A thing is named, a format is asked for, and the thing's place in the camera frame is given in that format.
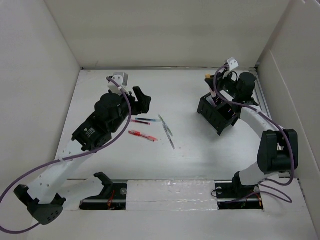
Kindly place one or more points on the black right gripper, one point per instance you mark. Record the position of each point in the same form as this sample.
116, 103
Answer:
222, 76

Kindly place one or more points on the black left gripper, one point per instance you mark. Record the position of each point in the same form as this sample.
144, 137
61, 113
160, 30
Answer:
141, 105

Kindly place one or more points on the orange highlighter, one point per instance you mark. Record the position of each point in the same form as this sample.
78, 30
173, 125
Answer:
209, 79

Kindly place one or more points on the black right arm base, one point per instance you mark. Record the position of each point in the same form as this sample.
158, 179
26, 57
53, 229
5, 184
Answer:
230, 197

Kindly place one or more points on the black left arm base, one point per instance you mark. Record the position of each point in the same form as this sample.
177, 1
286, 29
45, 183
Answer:
112, 197

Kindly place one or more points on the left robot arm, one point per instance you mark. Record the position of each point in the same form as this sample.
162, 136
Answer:
41, 196

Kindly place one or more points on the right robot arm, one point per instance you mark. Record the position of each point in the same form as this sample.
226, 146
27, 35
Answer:
231, 99

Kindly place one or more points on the black desk organizer box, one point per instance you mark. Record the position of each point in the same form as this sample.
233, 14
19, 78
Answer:
220, 116

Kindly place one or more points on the blue ink refill pen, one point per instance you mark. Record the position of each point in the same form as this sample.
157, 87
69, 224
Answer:
154, 120

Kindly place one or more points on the pink ink refill pen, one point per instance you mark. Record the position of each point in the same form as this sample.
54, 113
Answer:
140, 122

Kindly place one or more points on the red gel pen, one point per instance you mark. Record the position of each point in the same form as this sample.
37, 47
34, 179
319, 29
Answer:
142, 135

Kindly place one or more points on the aluminium side rail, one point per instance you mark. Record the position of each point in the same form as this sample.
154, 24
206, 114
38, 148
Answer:
267, 105

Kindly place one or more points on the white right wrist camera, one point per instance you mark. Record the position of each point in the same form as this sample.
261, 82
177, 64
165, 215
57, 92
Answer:
230, 65

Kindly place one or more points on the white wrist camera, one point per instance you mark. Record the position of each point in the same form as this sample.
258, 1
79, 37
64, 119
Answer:
230, 65
121, 78

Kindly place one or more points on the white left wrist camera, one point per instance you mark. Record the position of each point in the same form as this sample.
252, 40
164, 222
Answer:
121, 78

